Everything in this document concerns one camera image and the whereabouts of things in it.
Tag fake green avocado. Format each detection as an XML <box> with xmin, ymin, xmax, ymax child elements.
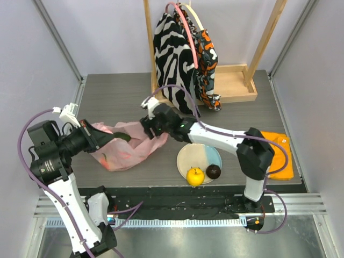
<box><xmin>113</xmin><ymin>132</ymin><xmax>131</xmax><ymax>142</ymax></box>

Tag pink plastic bag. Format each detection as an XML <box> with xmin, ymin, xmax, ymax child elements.
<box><xmin>91</xmin><ymin>121</ymin><xmax>168</xmax><ymax>171</ymax></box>

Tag fake mangosteen green leaves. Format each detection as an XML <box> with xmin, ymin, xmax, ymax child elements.
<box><xmin>206</xmin><ymin>164</ymin><xmax>221</xmax><ymax>180</ymax></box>

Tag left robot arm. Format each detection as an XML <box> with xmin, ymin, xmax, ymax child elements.
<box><xmin>27</xmin><ymin>119</ymin><xmax>117</xmax><ymax>257</ymax></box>

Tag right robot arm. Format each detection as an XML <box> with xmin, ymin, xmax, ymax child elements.
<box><xmin>140</xmin><ymin>98</ymin><xmax>275</xmax><ymax>212</ymax></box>

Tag fake orange fruit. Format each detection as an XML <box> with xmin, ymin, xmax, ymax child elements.
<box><xmin>186</xmin><ymin>167</ymin><xmax>205</xmax><ymax>187</ymax></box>

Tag cream and blue plate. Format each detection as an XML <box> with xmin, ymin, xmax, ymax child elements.
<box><xmin>177</xmin><ymin>144</ymin><xmax>222</xmax><ymax>186</ymax></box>

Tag black white zebra garment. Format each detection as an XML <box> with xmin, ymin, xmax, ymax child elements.
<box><xmin>152</xmin><ymin>10</ymin><xmax>202</xmax><ymax>118</ymax></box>

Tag pink hanger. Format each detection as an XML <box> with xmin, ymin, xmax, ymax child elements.
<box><xmin>164</xmin><ymin>2</ymin><xmax>198</xmax><ymax>69</ymax></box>

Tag orange black patterned garment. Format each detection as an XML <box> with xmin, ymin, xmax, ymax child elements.
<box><xmin>178</xmin><ymin>5</ymin><xmax>221</xmax><ymax>111</ymax></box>

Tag wooden clothes rack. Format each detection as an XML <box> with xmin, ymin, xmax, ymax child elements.
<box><xmin>143</xmin><ymin>1</ymin><xmax>287</xmax><ymax>105</ymax></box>

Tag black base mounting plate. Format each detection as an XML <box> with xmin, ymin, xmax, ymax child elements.
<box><xmin>79</xmin><ymin>185</ymin><xmax>275</xmax><ymax>218</ymax></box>

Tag cream wooden hanger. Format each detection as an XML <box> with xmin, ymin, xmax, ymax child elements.
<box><xmin>179</xmin><ymin>2</ymin><xmax>204</xmax><ymax>31</ymax></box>

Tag orange folded cloth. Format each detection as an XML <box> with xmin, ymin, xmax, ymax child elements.
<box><xmin>261</xmin><ymin>131</ymin><xmax>294</xmax><ymax>181</ymax></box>

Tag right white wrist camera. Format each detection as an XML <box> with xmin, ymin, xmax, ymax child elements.
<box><xmin>140</xmin><ymin>97</ymin><xmax>160</xmax><ymax>120</ymax></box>

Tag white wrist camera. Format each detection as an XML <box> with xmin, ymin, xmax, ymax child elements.
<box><xmin>52</xmin><ymin>103</ymin><xmax>80</xmax><ymax>128</ymax></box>
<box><xmin>140</xmin><ymin>97</ymin><xmax>160</xmax><ymax>120</ymax></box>

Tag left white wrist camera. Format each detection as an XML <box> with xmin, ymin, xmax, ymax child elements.
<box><xmin>52</xmin><ymin>103</ymin><xmax>80</xmax><ymax>128</ymax></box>

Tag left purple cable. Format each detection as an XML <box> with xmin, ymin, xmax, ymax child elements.
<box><xmin>17</xmin><ymin>107</ymin><xmax>145</xmax><ymax>258</ymax></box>

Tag white slotted cable duct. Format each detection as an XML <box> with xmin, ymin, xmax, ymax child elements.
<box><xmin>47</xmin><ymin>217</ymin><xmax>247</xmax><ymax>228</ymax></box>

